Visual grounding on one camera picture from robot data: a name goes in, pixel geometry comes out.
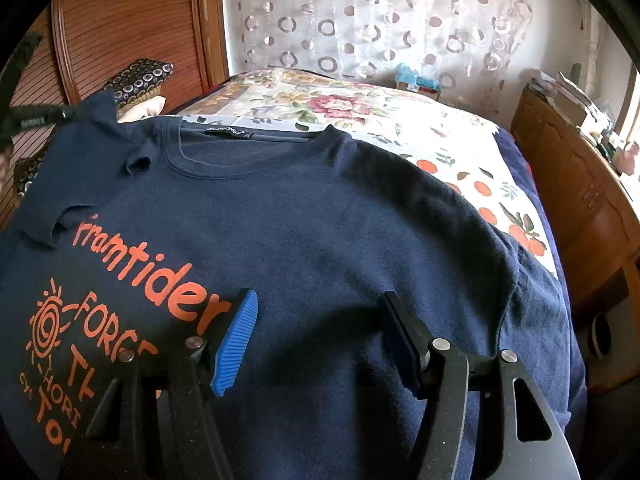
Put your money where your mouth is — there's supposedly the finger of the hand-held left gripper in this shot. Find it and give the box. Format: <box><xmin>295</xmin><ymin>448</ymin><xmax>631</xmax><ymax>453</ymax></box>
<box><xmin>9</xmin><ymin>104</ymin><xmax>72</xmax><ymax>123</ymax></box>

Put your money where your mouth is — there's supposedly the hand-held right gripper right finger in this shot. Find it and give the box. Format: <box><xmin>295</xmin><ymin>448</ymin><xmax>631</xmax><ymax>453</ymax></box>
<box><xmin>376</xmin><ymin>291</ymin><xmax>582</xmax><ymax>480</ymax></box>

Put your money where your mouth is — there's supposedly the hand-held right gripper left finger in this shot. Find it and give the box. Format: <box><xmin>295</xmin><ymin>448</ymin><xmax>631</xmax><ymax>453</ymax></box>
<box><xmin>57</xmin><ymin>287</ymin><xmax>259</xmax><ymax>480</ymax></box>

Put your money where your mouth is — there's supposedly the navy t-shirt with orange print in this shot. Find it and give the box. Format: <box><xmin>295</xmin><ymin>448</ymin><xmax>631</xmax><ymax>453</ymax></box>
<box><xmin>0</xmin><ymin>92</ymin><xmax>576</xmax><ymax>480</ymax></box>

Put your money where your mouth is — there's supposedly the beige pillow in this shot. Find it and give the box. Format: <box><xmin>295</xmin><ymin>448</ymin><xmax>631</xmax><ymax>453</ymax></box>
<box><xmin>119</xmin><ymin>95</ymin><xmax>167</xmax><ymax>124</ymax></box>

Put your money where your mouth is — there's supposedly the wooden headboard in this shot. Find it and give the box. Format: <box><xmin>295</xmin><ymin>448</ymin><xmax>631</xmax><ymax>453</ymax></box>
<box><xmin>0</xmin><ymin>0</ymin><xmax>231</xmax><ymax>233</ymax></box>

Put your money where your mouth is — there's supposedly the navy blue blanket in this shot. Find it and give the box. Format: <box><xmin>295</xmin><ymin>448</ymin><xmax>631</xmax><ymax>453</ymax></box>
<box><xmin>492</xmin><ymin>127</ymin><xmax>588</xmax><ymax>461</ymax></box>

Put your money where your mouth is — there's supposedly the wooden dresser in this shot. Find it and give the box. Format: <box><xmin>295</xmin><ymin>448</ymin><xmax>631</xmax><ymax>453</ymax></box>
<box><xmin>510</xmin><ymin>85</ymin><xmax>640</xmax><ymax>398</ymax></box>

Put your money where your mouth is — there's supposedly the floral bedsheet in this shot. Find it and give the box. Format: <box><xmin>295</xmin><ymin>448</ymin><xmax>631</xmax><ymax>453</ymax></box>
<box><xmin>170</xmin><ymin>67</ymin><xmax>558</xmax><ymax>278</ymax></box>

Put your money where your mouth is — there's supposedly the blue box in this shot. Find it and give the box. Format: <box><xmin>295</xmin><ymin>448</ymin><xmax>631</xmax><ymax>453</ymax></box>
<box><xmin>394</xmin><ymin>63</ymin><xmax>442</xmax><ymax>99</ymax></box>

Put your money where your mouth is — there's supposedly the clutter pile on dresser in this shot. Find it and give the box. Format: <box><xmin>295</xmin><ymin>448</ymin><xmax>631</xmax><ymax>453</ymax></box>
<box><xmin>525</xmin><ymin>62</ymin><xmax>640</xmax><ymax>176</ymax></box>

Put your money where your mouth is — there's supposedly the window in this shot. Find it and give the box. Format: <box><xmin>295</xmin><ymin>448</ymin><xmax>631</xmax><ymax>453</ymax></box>
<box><xmin>614</xmin><ymin>62</ymin><xmax>640</xmax><ymax>148</ymax></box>

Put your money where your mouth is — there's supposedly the white curtain with circles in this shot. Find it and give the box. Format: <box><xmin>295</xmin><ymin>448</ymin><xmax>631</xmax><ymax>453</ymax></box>
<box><xmin>222</xmin><ymin>0</ymin><xmax>533</xmax><ymax>92</ymax></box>

